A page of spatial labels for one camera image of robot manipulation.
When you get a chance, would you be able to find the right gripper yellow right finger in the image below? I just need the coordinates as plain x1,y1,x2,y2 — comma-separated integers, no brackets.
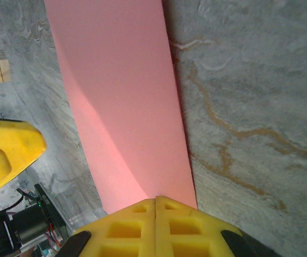
155,195,274,257

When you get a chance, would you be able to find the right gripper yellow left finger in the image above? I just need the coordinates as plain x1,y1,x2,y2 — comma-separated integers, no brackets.
59,197,156,257

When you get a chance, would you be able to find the pink square paper sheet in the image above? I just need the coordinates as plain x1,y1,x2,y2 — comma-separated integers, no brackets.
43,0,199,215

